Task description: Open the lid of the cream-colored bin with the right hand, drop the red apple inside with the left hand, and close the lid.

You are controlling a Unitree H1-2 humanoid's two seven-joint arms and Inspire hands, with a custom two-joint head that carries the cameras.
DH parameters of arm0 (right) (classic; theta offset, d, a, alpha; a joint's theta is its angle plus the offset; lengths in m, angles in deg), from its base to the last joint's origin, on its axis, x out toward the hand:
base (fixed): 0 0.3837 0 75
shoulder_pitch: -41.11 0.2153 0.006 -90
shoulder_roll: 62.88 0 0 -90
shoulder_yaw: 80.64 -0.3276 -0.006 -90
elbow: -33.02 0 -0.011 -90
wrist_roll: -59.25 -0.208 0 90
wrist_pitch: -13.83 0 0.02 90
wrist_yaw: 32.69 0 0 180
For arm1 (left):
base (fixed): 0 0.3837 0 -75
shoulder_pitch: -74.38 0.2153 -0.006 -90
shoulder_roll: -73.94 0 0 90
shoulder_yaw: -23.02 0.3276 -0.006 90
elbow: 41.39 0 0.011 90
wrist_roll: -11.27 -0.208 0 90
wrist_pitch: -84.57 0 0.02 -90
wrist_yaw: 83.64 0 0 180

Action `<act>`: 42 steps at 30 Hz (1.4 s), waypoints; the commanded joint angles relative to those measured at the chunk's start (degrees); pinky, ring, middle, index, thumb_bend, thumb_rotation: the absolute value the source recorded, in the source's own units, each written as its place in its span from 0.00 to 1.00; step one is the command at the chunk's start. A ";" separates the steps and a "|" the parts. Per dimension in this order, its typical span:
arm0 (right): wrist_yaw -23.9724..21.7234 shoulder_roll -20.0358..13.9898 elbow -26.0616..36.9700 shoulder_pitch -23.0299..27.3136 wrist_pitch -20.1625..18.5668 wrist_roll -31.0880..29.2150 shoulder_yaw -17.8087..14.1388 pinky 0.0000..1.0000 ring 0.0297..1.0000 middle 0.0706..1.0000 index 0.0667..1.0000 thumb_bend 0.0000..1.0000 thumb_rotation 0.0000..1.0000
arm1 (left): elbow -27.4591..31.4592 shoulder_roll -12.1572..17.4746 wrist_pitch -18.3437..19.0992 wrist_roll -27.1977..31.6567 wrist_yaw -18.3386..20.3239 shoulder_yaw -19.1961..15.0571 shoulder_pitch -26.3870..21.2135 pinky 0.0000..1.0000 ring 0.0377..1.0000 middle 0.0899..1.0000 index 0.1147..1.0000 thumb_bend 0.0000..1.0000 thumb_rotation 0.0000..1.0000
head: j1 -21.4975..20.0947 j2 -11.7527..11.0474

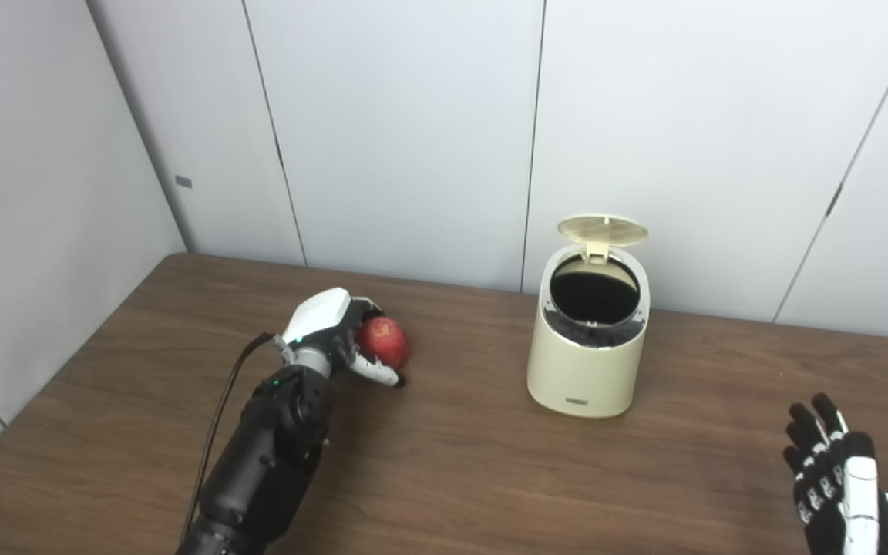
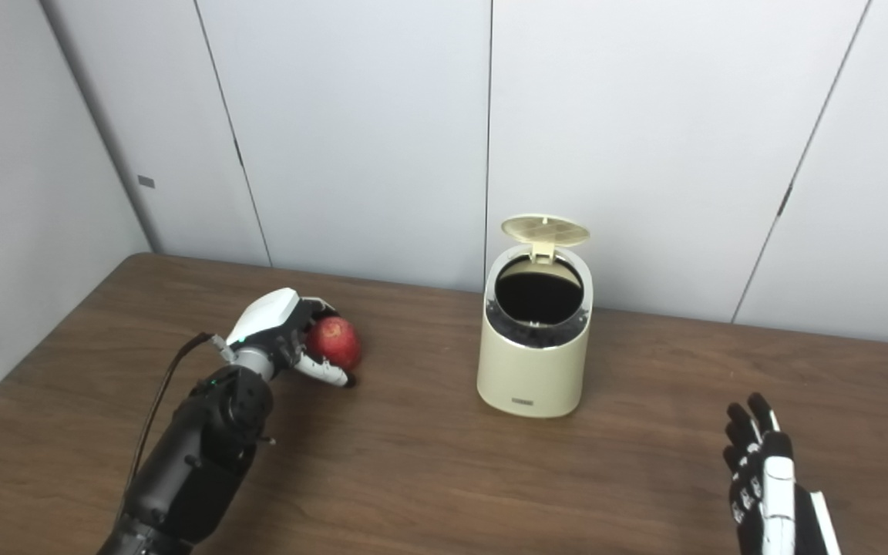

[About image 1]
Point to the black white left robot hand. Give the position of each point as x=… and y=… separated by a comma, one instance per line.
x=321, y=316

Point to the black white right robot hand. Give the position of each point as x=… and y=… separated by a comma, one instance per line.
x=837, y=493

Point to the red apple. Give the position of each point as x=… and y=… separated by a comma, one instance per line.
x=386, y=339

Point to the cream round bin lid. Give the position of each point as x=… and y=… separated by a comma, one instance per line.
x=602, y=228

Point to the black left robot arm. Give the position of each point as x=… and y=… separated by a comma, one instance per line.
x=267, y=462

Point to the cream-colored bin body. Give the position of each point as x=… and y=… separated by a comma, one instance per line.
x=583, y=370

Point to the black wall panel clip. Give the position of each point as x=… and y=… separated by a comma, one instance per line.
x=834, y=200

